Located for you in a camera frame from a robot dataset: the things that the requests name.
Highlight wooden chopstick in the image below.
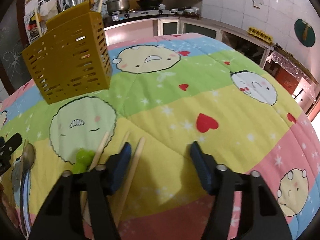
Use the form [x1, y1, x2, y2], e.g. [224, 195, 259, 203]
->
[80, 131, 110, 213]
[114, 137, 145, 227]
[119, 131, 130, 152]

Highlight wall socket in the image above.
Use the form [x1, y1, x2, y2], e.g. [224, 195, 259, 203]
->
[252, 0, 264, 9]

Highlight yellow perforated utensil holder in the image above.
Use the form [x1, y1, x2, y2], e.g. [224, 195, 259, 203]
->
[22, 1, 112, 104]

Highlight colourful cartoon quilt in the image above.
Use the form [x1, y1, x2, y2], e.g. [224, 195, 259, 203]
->
[1, 34, 319, 239]

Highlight yellow egg tray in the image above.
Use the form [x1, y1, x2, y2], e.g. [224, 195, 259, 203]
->
[247, 27, 273, 44]

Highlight black wok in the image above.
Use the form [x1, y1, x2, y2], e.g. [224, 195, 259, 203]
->
[136, 0, 163, 10]

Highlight metal spoon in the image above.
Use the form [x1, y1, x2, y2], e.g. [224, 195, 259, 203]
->
[20, 142, 35, 238]

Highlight gas stove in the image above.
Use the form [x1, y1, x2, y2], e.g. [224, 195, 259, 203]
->
[103, 9, 170, 27]

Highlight green bear-handled utensil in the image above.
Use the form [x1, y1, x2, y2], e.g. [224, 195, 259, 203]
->
[72, 148, 95, 174]

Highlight steel cooking pot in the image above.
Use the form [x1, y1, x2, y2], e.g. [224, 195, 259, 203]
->
[103, 0, 131, 14]

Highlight green round wall hanger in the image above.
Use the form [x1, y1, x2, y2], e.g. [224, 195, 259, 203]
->
[294, 19, 316, 48]

